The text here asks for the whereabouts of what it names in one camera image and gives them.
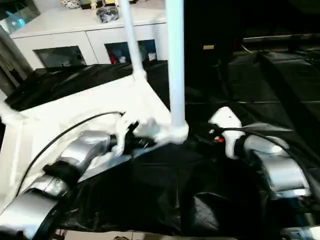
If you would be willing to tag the white plastic table top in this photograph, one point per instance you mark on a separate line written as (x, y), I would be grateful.
(75, 107)

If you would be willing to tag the white plastic table leg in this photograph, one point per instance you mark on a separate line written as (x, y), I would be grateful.
(177, 62)
(133, 45)
(10, 112)

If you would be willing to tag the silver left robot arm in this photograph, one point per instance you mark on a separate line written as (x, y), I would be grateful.
(75, 152)

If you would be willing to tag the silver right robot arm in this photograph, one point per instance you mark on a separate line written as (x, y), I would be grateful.
(282, 170)

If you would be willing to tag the black plastic mat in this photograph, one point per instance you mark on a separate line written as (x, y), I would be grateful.
(225, 175)

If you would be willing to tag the red bottle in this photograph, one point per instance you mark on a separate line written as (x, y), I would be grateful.
(113, 58)

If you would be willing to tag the small tan label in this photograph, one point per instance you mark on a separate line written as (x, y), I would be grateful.
(208, 47)

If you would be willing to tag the black draped furniture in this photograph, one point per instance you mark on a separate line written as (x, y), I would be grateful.
(262, 20)

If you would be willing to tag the black parts in clear bag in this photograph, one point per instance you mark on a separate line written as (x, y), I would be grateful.
(107, 15)

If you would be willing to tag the white sideboard cabinet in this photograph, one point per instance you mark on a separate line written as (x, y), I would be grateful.
(62, 32)

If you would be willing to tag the grey curtain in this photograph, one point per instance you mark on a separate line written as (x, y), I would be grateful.
(12, 57)

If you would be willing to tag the blue white plastic package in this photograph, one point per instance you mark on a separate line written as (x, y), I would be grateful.
(16, 20)

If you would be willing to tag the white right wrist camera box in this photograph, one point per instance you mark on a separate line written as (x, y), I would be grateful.
(230, 125)

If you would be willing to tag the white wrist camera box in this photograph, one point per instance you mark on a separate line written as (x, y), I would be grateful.
(122, 130)
(230, 125)

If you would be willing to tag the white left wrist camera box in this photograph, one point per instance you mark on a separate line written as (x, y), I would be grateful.
(122, 130)

